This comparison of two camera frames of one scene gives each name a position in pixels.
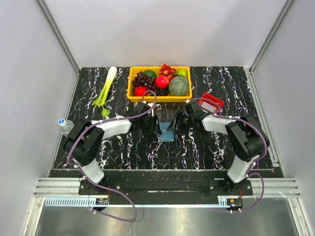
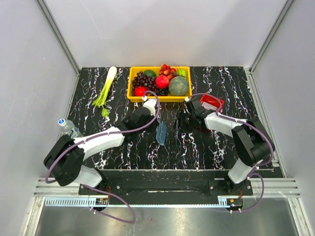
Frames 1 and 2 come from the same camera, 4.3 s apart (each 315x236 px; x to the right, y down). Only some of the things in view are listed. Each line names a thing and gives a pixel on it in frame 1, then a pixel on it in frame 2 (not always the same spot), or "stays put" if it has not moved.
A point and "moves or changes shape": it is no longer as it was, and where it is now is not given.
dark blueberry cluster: [162, 92] stays put
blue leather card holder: [167, 135] moves or changes shape
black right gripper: [181, 130] stays put
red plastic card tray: [211, 100] stays put
